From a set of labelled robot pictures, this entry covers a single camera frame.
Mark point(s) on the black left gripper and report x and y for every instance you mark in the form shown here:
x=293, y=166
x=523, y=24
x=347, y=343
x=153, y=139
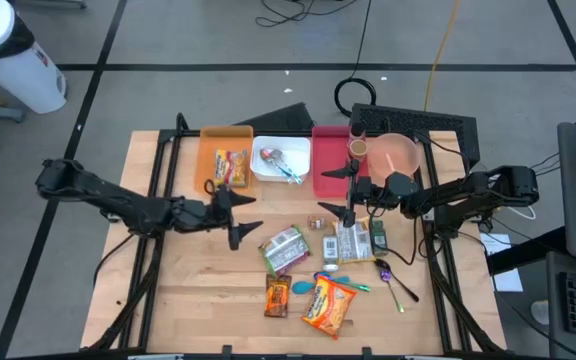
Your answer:
x=195, y=215

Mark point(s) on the white label spice jar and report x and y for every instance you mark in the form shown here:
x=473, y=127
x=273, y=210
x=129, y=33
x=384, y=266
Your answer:
x=330, y=252

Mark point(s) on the small black clamp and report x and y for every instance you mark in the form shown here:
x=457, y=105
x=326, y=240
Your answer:
x=226, y=351
x=366, y=351

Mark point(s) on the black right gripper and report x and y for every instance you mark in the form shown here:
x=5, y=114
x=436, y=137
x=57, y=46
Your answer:
x=370, y=192

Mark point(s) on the white trash can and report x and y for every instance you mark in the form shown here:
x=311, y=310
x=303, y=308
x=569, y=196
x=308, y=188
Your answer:
x=18, y=75

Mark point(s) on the pink translucent bowl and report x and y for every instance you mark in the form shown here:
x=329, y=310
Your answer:
x=393, y=157

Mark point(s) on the black spoon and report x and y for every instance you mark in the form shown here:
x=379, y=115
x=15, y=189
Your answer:
x=382, y=265

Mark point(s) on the white paper sheet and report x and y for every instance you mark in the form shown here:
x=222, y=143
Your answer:
x=493, y=245

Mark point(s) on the white plastic bin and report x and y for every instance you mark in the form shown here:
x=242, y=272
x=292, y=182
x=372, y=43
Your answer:
x=293, y=147

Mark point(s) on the purple label spice jar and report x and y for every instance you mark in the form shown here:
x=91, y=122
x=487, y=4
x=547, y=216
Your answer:
x=357, y=131

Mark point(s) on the purple iridescent spoon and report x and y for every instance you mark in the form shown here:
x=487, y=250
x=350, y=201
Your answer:
x=386, y=275

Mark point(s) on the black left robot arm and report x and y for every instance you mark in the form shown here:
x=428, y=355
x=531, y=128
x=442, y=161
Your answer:
x=108, y=197

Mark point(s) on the small yellow ramen packet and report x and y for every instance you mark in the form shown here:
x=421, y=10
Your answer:
x=230, y=167

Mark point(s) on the pink plastic bin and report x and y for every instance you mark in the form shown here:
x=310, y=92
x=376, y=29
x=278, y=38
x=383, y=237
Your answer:
x=330, y=150

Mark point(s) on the blue green iridescent spoon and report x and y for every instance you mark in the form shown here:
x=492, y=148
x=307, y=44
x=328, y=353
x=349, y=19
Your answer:
x=321, y=275

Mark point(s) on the orange plastic bin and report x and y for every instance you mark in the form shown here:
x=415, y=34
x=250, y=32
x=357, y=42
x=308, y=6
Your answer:
x=208, y=150

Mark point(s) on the gold lid spice jar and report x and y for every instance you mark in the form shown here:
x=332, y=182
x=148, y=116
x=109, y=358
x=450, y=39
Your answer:
x=358, y=148

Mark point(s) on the black flat panel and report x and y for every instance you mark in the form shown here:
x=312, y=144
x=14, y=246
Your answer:
x=283, y=120

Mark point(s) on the green edged ramen packet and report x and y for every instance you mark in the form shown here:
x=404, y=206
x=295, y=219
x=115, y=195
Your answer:
x=284, y=250

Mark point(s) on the silver metal spoon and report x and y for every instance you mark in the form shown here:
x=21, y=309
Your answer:
x=271, y=161

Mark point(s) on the black aluminium table frame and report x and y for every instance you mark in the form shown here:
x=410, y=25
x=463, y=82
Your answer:
x=168, y=134

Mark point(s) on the white computer mouse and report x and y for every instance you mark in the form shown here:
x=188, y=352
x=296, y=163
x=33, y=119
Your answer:
x=541, y=312

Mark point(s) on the yellow edged food packet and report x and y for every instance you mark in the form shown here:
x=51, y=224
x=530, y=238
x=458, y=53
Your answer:
x=355, y=245

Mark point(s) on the brown orange candy pouch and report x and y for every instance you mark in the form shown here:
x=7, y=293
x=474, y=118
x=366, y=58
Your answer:
x=277, y=300

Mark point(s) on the orange ramen noodle packet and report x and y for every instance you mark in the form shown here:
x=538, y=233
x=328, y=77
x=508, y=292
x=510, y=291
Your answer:
x=328, y=307

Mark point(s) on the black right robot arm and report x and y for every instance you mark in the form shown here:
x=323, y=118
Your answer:
x=468, y=192

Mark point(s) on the teal silicone spoon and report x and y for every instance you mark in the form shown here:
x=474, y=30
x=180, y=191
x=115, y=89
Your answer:
x=302, y=287

